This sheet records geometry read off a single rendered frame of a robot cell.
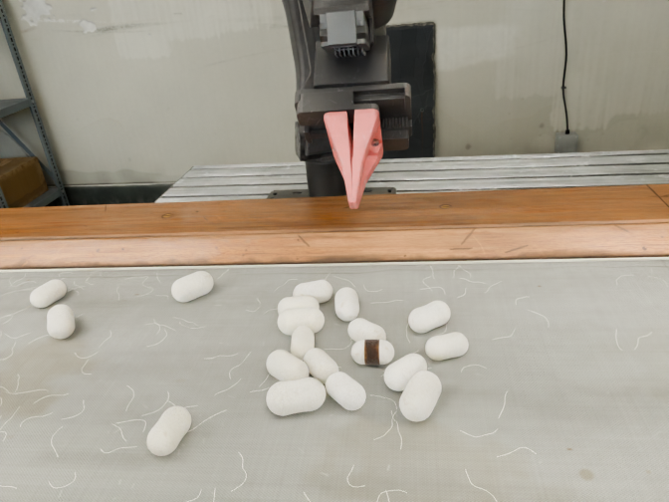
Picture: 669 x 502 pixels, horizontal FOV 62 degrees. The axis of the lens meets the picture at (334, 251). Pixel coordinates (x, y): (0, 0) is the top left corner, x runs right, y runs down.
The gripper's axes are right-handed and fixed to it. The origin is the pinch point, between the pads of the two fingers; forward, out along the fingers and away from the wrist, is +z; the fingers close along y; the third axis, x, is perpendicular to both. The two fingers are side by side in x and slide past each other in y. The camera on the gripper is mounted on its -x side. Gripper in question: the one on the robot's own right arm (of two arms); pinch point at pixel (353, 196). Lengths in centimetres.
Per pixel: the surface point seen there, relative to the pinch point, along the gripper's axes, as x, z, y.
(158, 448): -9.0, 21.1, -10.2
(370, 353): -3.5, 14.2, 1.9
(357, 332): -1.9, 12.3, 0.8
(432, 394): -6.5, 17.4, 6.0
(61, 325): -1.7, 11.6, -23.5
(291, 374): -5.3, 16.0, -3.3
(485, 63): 140, -132, 34
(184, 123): 156, -124, -97
